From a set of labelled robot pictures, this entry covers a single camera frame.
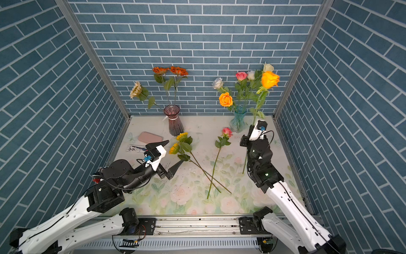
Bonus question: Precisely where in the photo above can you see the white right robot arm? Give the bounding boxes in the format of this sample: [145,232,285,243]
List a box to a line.
[240,131,346,254]

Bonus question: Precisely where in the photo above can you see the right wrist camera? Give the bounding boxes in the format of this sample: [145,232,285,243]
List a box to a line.
[248,120,267,141]

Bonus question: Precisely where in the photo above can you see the glue stick package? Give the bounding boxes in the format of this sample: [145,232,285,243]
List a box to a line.
[125,145,147,153]

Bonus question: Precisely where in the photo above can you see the purple glass vase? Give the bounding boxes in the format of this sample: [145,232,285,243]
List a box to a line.
[164,105,184,137]

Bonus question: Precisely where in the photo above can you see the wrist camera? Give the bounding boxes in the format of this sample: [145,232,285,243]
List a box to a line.
[248,120,267,141]
[143,144,167,172]

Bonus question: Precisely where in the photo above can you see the cream white rose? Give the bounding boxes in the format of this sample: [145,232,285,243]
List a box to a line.
[261,62,277,89]

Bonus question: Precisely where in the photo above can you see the orange gerbera flower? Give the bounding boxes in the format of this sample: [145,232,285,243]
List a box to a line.
[162,66,189,104]
[153,67,170,103]

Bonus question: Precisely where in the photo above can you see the pink rose tall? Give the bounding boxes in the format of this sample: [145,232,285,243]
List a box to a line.
[235,72,248,106]

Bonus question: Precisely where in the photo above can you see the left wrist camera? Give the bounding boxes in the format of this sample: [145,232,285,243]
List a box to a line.
[143,144,167,172]

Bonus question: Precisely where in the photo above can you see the yellow sunflower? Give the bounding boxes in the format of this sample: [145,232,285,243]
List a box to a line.
[170,141,221,192]
[176,132,231,194]

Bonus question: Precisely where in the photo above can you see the floral table mat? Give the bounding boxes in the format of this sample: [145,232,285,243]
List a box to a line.
[106,149,282,216]

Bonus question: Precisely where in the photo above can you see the blue glass vase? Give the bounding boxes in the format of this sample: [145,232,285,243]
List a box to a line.
[229,106,247,133]

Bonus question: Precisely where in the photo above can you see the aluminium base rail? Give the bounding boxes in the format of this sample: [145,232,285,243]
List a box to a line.
[68,213,331,254]

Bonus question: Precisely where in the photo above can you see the orange yellow rose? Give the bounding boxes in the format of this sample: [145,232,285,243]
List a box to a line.
[219,92,235,111]

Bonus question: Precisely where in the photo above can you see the beige gerbera flower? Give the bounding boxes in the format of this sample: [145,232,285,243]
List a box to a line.
[130,81,163,110]

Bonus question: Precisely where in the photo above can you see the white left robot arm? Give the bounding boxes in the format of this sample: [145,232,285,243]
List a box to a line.
[10,140,183,254]

